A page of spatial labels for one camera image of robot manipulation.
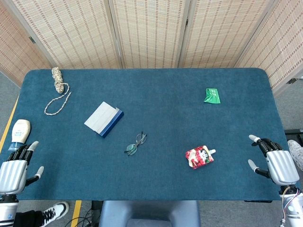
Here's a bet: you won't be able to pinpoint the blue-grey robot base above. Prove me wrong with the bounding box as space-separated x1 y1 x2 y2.
98 200 201 227

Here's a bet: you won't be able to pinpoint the red spouted drink pouch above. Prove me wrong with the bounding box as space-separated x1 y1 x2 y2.
185 145 216 170

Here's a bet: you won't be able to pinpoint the woven bamboo screen panel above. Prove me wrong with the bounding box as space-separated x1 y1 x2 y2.
108 0 191 69
178 0 277 69
234 0 303 96
0 2 52 87
7 0 124 70

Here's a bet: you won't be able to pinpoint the cream squeeze sauce bottle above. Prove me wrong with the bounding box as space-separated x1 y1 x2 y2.
8 119 31 152

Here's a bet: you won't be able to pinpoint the grey knit shoe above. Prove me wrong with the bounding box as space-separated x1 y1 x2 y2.
287 139 303 170

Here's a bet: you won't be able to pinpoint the black trouser leg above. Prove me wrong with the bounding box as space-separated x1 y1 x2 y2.
14 210 45 227

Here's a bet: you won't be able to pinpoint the green crumpled snack packet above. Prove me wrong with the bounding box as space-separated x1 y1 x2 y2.
203 87 221 104

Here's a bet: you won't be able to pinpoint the beige braided rope bundle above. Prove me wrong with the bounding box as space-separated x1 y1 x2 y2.
44 67 72 116

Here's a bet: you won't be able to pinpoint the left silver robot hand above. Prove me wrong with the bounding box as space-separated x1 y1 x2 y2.
0 141 45 195

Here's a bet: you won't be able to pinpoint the black and white sneaker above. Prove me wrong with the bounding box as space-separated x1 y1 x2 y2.
42 201 70 224

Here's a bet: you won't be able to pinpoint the blue glasses case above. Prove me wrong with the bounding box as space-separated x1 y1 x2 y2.
84 101 125 138

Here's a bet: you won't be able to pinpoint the black-rimmed eyeglasses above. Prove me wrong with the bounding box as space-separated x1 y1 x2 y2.
124 131 147 156

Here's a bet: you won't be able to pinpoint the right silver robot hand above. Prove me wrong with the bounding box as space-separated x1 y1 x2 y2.
248 134 300 185

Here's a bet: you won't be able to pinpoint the black table leg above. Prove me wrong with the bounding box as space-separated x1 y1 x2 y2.
91 200 103 224

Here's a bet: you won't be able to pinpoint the black floor cable bundle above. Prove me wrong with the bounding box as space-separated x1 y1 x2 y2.
71 207 100 227

